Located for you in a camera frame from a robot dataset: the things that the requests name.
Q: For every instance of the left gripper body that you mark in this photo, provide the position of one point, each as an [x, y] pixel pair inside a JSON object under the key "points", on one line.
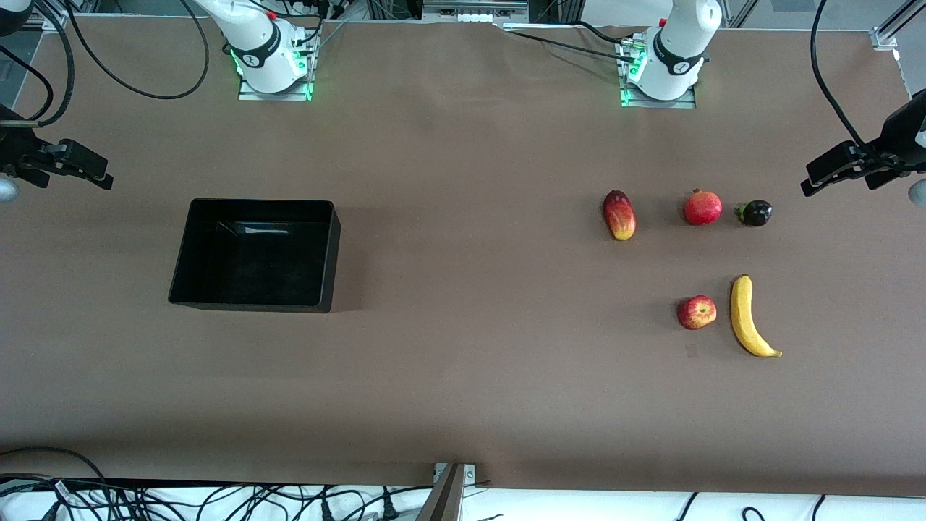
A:
{"points": [[899, 137]]}

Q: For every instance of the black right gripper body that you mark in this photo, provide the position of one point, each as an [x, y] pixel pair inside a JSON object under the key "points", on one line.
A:
{"points": [[16, 150]]}

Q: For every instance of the yellow banana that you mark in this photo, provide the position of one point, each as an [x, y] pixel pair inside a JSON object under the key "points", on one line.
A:
{"points": [[741, 315]]}

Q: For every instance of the red yellow apple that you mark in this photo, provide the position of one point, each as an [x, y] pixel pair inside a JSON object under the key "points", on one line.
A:
{"points": [[697, 312]]}

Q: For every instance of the black plastic box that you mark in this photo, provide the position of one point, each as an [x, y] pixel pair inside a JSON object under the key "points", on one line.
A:
{"points": [[253, 255]]}

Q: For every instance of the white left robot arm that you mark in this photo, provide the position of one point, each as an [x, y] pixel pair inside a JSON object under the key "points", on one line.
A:
{"points": [[676, 51]]}

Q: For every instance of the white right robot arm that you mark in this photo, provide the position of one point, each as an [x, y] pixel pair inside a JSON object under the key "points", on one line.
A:
{"points": [[260, 43]]}

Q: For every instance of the dark purple mangosteen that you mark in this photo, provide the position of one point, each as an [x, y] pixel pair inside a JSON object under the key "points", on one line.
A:
{"points": [[756, 213]]}

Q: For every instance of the red pomegranate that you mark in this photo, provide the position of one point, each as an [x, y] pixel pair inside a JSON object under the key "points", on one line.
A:
{"points": [[702, 208]]}

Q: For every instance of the red yellow mango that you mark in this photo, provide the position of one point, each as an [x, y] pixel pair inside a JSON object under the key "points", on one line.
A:
{"points": [[620, 215]]}

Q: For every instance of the white power strip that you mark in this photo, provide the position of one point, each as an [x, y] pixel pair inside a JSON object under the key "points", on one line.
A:
{"points": [[474, 11]]}

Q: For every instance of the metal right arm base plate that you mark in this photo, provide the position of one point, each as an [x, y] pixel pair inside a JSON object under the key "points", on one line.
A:
{"points": [[249, 92]]}

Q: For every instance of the metal bracket plate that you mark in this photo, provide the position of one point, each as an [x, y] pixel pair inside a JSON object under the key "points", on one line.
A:
{"points": [[470, 474]]}

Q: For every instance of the grey camera pole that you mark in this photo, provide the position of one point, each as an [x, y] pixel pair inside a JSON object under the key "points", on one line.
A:
{"points": [[445, 499]]}

